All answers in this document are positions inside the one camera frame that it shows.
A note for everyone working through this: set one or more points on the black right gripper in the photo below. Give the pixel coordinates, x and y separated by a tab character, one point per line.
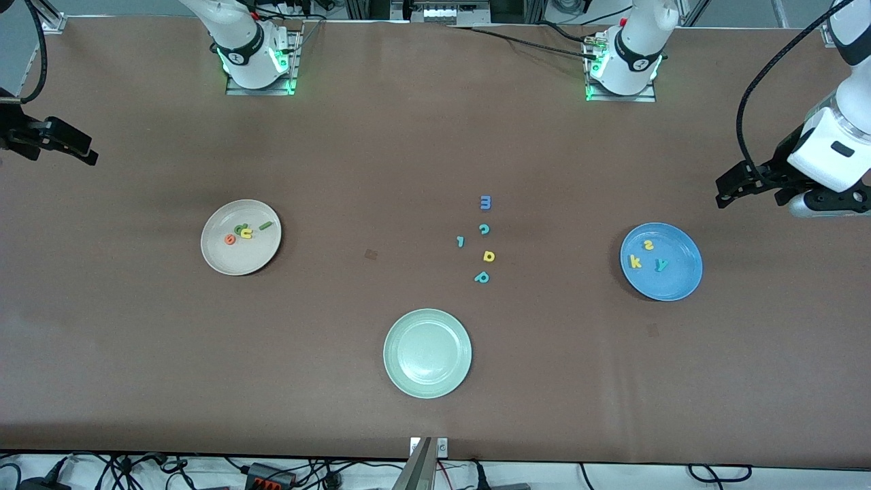
15	130

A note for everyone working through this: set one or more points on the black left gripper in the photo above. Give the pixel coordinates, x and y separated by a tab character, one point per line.
780	161

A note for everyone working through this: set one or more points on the teal letter y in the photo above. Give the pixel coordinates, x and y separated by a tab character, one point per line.
661	265

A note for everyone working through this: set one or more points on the yellow letter k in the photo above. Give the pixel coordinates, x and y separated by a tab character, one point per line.
635	261

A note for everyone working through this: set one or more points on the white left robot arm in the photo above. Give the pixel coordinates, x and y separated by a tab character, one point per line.
833	156

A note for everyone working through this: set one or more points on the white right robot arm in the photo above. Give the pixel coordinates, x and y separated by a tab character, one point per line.
245	54

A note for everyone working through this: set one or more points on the blue plate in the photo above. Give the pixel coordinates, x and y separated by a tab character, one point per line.
670	286

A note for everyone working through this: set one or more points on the beige brown plate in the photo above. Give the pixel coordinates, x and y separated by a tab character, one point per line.
238	260

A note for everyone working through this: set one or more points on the brown table cover sheet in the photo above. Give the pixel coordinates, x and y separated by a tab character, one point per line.
136	354

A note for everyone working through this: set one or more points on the teal letter p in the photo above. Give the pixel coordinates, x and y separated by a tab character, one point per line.
482	277

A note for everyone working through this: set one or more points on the grey connector device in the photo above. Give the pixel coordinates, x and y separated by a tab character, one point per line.
449	13

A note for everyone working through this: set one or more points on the black power adapter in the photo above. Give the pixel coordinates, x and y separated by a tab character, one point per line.
41	484

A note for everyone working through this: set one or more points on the pale green plate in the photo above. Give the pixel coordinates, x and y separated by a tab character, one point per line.
427	353

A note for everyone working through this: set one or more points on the black orange power strip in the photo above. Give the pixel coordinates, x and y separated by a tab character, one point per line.
272	476

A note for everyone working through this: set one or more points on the black plug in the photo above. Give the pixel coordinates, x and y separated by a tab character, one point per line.
480	476

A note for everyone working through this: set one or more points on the small white mounting plate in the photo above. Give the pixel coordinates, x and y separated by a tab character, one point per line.
442	446

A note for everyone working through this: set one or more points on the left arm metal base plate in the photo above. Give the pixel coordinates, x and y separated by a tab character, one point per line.
622	98

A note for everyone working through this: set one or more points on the aluminium corner bracket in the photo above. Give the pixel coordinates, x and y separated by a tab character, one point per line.
827	37

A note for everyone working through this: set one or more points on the grey aluminium mount pole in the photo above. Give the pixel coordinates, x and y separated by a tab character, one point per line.
418	469

